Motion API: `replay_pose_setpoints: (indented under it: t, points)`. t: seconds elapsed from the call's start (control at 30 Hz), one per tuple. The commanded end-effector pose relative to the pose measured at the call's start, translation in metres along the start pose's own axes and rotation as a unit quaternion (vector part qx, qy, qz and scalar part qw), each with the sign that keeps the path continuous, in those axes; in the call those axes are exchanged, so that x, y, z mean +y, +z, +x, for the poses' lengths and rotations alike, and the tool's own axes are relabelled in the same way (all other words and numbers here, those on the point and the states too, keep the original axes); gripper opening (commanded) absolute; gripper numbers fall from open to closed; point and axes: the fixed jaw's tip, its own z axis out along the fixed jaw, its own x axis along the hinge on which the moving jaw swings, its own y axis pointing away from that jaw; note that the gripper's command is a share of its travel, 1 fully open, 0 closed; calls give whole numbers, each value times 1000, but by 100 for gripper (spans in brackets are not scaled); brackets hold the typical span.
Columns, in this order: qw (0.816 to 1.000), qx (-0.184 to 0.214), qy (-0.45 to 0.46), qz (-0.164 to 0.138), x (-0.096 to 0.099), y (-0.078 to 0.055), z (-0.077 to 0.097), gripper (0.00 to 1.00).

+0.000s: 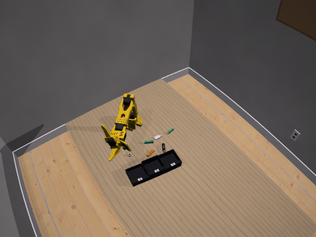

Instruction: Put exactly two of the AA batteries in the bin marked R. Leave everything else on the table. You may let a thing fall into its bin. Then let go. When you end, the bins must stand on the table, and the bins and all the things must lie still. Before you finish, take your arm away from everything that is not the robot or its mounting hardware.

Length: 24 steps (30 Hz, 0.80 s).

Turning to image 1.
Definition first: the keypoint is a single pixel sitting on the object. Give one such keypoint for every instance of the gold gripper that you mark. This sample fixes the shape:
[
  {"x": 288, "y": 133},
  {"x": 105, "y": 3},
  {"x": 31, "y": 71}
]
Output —
[{"x": 114, "y": 142}]

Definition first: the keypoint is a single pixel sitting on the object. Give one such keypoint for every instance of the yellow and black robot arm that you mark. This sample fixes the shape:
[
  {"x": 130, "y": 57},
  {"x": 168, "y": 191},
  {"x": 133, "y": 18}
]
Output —
[{"x": 130, "y": 114}]

